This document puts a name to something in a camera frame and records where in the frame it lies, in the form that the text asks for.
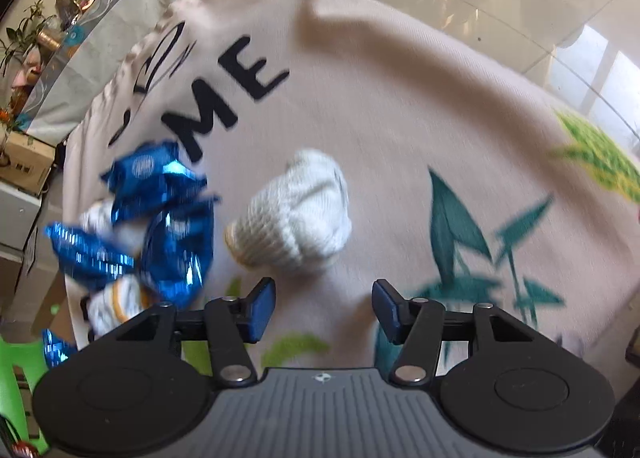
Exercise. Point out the white HOME tablecloth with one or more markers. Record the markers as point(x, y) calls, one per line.
point(400, 113)

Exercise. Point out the blue snack bag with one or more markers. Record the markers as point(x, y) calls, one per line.
point(150, 173)

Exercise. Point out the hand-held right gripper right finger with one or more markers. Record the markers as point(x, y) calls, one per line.
point(387, 310)

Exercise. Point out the white knit glove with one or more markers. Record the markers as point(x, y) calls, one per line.
point(107, 308)
point(95, 215)
point(300, 208)

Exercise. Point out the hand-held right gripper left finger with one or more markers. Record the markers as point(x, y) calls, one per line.
point(262, 310)

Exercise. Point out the green plastic chair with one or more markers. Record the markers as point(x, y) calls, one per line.
point(20, 363)

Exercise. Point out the marble print table cover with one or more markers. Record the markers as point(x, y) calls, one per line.
point(100, 63)

